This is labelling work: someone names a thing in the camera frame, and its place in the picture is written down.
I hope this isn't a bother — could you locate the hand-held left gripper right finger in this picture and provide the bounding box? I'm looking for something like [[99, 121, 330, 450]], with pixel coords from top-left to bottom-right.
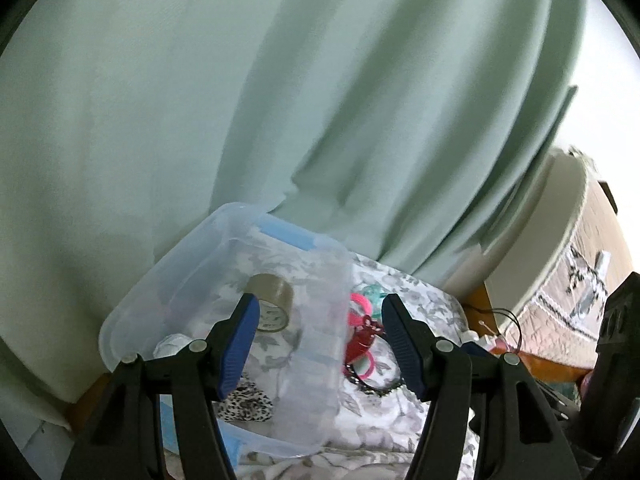
[[381, 293, 583, 480]]

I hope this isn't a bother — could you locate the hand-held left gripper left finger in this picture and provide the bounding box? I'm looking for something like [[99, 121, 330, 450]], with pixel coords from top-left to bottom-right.
[[60, 291, 261, 480]]

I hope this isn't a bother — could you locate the pink hair ties bundle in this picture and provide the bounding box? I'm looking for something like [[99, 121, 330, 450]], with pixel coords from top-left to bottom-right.
[[348, 294, 377, 332]]

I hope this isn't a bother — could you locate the clear plastic container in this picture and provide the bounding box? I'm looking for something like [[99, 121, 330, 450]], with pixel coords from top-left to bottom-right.
[[98, 202, 353, 461]]

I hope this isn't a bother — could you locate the red metallic toy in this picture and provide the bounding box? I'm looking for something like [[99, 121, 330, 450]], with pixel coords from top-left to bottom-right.
[[345, 315, 386, 363]]

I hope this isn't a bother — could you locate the leopard print scrunchie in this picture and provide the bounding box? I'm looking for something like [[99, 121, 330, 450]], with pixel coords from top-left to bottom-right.
[[217, 380, 275, 423]]

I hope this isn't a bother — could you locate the brown tape roll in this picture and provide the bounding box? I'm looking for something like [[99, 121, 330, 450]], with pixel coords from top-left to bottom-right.
[[243, 274, 294, 333]]

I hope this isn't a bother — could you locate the white cloth piece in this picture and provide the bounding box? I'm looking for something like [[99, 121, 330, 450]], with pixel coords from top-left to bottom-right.
[[152, 332, 193, 359]]

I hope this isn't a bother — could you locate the floral fleece blanket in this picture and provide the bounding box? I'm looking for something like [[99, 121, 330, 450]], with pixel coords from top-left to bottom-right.
[[160, 240, 481, 480]]

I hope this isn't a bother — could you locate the white mattress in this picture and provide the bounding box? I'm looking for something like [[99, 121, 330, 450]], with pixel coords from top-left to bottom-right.
[[445, 152, 591, 311]]

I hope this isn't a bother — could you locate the pale green curtain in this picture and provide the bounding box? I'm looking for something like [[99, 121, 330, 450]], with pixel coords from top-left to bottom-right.
[[0, 0, 593, 421]]

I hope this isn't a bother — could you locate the pink hair ring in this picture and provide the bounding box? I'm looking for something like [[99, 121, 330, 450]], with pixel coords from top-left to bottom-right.
[[345, 354, 377, 381]]

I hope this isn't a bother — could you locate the black beaded bracelet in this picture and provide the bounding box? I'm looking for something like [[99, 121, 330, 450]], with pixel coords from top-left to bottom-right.
[[345, 362, 407, 397]]

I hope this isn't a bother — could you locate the black cable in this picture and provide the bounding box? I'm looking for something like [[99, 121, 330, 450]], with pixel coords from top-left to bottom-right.
[[462, 305, 526, 350]]

